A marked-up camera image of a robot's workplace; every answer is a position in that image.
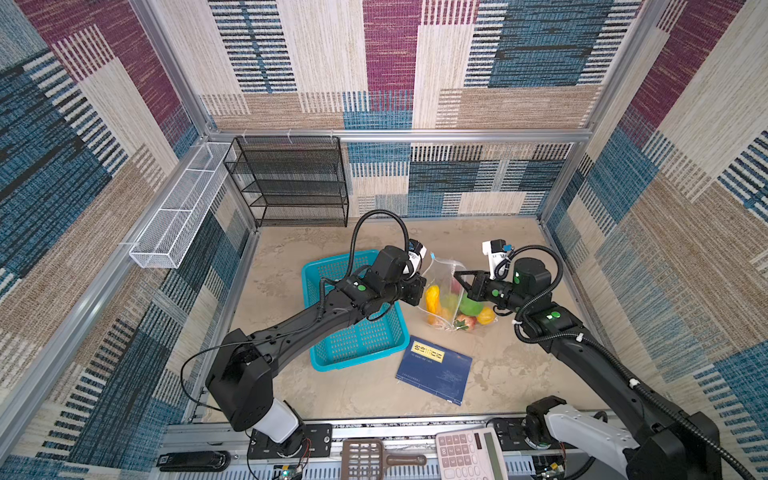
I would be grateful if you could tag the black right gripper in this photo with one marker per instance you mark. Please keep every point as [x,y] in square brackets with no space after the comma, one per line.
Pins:
[476,289]

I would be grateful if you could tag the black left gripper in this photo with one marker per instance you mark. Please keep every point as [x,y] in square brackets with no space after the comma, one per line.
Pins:
[416,283]

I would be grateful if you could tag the green apple toy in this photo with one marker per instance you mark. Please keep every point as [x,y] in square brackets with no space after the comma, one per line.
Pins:
[470,308]

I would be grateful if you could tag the yellow lemon toy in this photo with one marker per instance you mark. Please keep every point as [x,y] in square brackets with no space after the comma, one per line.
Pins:
[486,316]

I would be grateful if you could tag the clear zip top bag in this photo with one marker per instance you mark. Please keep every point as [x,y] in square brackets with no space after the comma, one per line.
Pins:
[440,272]

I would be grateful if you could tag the red strawberry toy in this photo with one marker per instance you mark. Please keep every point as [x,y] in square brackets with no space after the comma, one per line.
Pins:
[465,323]

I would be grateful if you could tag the teal plastic basket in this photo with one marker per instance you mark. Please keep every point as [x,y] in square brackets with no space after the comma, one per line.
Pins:
[362,343]

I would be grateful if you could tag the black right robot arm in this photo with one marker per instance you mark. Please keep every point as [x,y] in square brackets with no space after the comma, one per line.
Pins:
[669,443]

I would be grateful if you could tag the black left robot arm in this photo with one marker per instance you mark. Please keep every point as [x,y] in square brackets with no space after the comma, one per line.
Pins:
[240,379]

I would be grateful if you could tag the blue booklet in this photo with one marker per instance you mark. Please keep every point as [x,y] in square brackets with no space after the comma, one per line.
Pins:
[435,369]

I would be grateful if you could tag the pink calculator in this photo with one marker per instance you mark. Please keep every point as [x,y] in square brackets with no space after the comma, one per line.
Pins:
[473,454]

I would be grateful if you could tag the brown slotted spatula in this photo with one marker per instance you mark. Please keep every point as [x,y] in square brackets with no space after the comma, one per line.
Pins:
[368,459]

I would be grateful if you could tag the black stapler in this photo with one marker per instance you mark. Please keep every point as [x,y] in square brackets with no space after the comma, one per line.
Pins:
[195,461]

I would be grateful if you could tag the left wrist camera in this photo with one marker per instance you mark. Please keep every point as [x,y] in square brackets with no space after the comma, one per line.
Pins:
[416,254]

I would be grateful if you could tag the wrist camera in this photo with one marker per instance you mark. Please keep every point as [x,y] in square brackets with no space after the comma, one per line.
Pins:
[498,253]
[416,254]

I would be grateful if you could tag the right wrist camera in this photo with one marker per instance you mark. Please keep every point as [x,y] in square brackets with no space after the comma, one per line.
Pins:
[498,253]

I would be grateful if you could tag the black wire shelf rack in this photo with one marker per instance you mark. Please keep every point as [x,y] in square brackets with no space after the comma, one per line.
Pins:
[290,181]

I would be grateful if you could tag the white wire mesh tray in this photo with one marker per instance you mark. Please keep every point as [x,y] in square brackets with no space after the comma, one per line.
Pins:
[165,241]

